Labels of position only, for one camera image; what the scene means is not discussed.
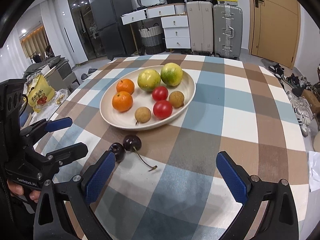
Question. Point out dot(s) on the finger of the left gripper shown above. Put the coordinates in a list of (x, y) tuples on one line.
[(53, 125), (64, 156)]

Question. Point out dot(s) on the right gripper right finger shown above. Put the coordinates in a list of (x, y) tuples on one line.
[(236, 178)]

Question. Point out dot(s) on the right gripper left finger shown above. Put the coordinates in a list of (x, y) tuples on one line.
[(96, 176)]

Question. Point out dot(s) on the brown longan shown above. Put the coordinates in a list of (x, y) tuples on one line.
[(142, 115), (176, 99)]

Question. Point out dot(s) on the orange mandarin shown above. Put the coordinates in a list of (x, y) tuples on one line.
[(125, 85), (122, 101)]

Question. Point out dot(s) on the red cherry tomato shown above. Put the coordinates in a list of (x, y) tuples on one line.
[(162, 109), (160, 93)]

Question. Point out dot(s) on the yellow passion fruit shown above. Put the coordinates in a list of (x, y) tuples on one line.
[(148, 80)]

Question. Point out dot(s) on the green passion fruit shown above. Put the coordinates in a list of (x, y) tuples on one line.
[(171, 74)]

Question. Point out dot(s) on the person's left hand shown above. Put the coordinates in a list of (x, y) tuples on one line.
[(17, 190)]

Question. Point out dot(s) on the yellow snack bag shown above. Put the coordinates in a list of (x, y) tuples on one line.
[(39, 92)]

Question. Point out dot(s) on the dark cherry with stem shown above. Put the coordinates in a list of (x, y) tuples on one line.
[(133, 143)]

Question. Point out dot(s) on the cream round plate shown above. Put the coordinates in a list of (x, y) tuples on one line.
[(127, 121)]

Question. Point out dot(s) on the black refrigerator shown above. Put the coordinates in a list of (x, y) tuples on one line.
[(116, 38)]

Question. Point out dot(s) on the woven laundry basket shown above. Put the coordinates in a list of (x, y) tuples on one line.
[(152, 39)]

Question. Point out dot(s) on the silver suitcase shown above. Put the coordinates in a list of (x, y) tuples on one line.
[(227, 27)]

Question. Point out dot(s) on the white drawer desk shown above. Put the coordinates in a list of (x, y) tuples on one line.
[(174, 21)]

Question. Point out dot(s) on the wooden door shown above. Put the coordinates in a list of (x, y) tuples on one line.
[(275, 30)]

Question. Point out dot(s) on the beige suitcase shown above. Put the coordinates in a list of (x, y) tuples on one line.
[(200, 19)]

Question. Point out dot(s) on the yellow black box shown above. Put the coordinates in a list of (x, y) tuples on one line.
[(228, 2)]

